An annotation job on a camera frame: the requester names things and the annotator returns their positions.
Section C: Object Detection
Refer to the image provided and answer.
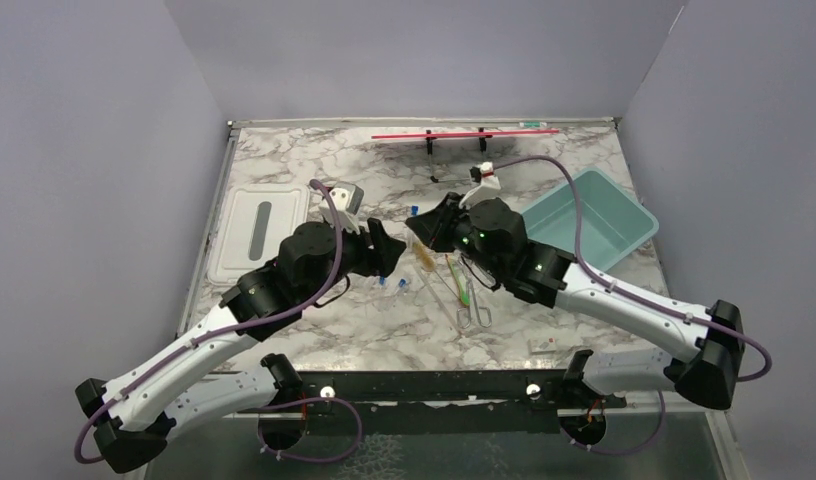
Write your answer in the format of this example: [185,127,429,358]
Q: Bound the metal scissors forceps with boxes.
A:
[456,259,493,329]

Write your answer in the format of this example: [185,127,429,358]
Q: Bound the white plastic lid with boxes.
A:
[207,184,309,286]

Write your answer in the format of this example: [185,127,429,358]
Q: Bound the red rod on stand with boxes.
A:
[371,129,561,140]

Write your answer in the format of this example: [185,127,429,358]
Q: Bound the green handled tool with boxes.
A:
[445,255,470,307]

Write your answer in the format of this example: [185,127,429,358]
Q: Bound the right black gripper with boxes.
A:
[407,192,505,280]

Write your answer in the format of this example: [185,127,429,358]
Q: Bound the teal plastic bin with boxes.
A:
[522,167,659,271]

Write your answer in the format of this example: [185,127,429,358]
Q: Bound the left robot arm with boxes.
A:
[75,218,406,474]

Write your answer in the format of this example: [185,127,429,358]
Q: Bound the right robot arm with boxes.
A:
[406,193,746,410]

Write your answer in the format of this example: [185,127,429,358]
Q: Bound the brown bottle brush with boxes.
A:
[411,240,436,272]

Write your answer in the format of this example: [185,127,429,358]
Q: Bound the small white label box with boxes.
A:
[527,337,558,355]

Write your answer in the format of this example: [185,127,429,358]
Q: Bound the glass stirring rod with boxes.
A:
[412,265,460,331]

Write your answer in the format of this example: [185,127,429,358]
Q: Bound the black wire stand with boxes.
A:
[424,126,493,183]

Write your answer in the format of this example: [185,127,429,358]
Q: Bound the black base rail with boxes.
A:
[275,369,626,436]

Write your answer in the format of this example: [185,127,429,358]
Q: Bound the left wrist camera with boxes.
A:
[318,182,364,234]

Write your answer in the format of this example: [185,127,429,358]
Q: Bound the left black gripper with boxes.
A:
[301,216,406,306]

